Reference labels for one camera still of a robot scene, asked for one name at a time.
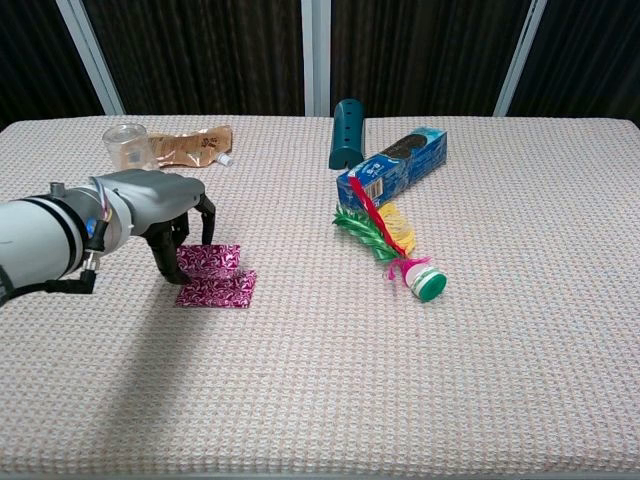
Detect white partition post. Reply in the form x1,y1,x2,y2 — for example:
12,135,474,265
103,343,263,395
300,0,332,117
54,0,126,117
492,0,546,117

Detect blue cookie box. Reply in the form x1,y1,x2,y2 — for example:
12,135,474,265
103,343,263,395
336,126,449,209

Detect brown spout pouch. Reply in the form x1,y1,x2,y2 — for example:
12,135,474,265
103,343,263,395
147,124,235,170

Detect pink woven tablecloth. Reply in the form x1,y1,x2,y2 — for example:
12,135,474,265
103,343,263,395
0,115,640,476

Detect teal perforated half tube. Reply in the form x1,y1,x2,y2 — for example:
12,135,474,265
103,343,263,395
328,98,367,171

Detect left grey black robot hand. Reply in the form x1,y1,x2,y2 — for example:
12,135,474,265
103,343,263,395
89,168,217,286

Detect pink swirl packet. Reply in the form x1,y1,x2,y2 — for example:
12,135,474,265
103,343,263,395
175,243,242,280
174,269,258,310

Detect dark brown curtain panel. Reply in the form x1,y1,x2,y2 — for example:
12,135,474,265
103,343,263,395
509,0,640,121
329,0,531,117
82,0,306,117
0,0,106,131

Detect clear plastic cup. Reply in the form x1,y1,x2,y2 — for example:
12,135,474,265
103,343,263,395
102,123,156,171

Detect colourful feather shuttlecock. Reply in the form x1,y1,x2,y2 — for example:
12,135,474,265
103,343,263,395
332,174,449,304

